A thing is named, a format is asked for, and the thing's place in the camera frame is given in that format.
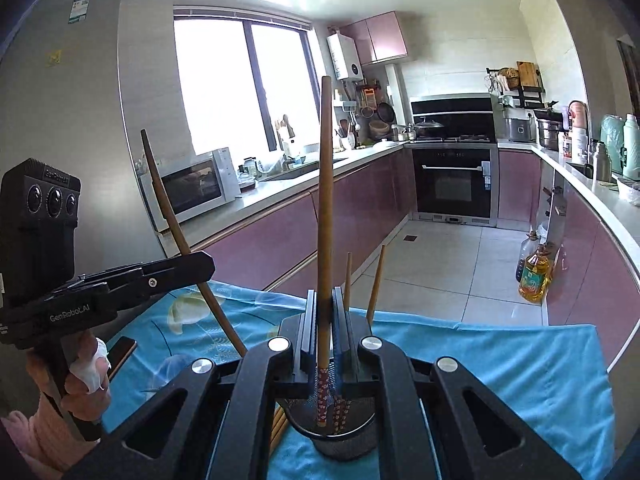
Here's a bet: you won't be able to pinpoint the pink thermos jug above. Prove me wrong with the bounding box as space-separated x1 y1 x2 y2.
567 100 589 131

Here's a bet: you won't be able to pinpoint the white canister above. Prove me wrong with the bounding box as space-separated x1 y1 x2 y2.
570 127 589 164

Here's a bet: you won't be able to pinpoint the green plastic bag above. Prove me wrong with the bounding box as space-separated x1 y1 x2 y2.
600 114 626 176

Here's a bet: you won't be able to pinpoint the hanging kitchen utensil rack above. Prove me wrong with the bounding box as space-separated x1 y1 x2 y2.
332 80 397 152

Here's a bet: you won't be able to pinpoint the clear plastic bottle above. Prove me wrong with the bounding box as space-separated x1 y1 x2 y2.
515 232 542 281

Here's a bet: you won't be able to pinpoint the yellow cooking oil bottle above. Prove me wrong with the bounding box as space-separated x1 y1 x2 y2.
517 245 554 304

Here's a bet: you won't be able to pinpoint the kitchen window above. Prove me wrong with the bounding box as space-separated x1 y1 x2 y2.
173 7 322 159

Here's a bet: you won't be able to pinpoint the refrigerator energy label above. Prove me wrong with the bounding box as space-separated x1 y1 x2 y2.
67 0 92 25

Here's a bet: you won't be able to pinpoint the pink base cabinets with sink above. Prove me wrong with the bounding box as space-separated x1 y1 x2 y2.
195 142 417 295

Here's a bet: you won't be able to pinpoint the white microwave oven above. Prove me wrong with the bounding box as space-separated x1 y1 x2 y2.
137 147 242 234

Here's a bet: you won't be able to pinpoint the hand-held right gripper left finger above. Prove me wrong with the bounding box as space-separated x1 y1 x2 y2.
62 287 321 480

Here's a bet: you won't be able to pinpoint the black built-in oven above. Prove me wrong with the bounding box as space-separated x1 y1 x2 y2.
411 145 499 222

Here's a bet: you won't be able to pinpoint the silver rice cooker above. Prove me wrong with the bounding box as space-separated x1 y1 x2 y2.
500 110 536 142

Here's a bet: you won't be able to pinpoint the person's left forearm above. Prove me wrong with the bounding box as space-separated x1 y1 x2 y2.
0 405 101 478

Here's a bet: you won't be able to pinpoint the white green bottle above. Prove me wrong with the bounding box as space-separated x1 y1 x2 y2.
622 114 640 181

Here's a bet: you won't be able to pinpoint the black range hood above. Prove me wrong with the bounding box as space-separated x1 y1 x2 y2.
410 95 497 144

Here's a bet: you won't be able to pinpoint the pink curved base cabinets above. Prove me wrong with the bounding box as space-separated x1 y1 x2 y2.
497 140 640 373

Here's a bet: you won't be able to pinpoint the black wall rack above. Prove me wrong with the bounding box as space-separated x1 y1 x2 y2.
486 61 547 109

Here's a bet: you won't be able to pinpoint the white water heater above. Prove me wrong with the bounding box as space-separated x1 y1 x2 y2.
327 34 365 82

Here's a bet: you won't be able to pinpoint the steel stock pot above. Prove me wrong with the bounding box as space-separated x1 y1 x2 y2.
534 109 569 152

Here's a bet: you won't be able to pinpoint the white utensil holder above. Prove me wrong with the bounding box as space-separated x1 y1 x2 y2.
276 114 299 158

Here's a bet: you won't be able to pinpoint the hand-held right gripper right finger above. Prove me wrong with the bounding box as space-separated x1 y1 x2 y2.
332 287 583 480

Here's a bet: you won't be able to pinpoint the person's left hand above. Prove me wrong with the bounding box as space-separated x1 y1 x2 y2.
25 332 112 425

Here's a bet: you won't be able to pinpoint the black mesh chopstick holder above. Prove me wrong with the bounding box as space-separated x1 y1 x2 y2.
277 394 377 462

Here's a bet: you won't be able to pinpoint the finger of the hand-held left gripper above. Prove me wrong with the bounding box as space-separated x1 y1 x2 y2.
75 252 217 311

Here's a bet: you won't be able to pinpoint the steel vacuum flask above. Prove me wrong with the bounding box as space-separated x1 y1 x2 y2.
590 139 614 184

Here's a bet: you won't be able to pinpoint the blue printed tablecloth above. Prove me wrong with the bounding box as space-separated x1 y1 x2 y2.
102 280 617 480

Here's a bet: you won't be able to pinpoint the black wok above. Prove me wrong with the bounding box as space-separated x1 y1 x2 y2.
411 116 447 141

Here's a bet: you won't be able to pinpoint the pink wall cabinet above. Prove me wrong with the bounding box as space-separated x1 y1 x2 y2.
340 11 409 66

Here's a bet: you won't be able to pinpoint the silver refrigerator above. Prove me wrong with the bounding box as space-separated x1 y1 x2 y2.
0 0 194 311

